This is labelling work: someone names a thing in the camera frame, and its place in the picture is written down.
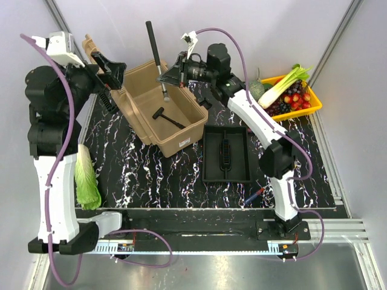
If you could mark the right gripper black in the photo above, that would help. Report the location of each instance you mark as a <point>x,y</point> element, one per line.
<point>176,75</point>

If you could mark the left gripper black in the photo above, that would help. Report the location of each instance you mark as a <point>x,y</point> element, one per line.
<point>113,78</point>

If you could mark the claw hammer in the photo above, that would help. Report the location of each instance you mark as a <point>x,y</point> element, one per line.
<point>156,57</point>

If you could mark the black rubber mallet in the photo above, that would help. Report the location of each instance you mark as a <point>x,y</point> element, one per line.
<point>160,113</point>

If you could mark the tan plastic tool box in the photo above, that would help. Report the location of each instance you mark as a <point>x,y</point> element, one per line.
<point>140,97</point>

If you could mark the black tool box tray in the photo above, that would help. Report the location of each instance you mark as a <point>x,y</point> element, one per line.
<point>225,154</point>

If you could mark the blue red screwdriver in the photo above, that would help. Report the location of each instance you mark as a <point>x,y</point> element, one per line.
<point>251,198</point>

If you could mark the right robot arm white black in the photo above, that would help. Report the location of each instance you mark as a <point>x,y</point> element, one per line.
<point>277,161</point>

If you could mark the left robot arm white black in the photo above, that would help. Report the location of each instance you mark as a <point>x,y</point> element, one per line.
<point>57,93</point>

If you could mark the green melon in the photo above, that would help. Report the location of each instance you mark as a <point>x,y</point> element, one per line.
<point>256,89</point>

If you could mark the avocado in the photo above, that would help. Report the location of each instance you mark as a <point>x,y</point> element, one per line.
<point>267,86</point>

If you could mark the black marble pattern mat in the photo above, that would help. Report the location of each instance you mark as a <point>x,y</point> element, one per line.
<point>133,175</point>

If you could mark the dark grape bunch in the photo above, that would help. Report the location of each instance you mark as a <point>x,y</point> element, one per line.
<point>279,107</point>

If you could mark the napa cabbage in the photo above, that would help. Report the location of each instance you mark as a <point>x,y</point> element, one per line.
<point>87,193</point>

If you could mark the leek with green leaves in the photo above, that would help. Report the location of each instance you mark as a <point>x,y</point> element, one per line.
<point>270,96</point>

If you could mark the red yellow cherry cluster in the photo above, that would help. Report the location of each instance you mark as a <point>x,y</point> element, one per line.
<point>297,101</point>

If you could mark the yellow plastic tray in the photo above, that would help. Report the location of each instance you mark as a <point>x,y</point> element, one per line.
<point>315,105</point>

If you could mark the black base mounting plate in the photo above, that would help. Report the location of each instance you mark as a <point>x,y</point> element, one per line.
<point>213,245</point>

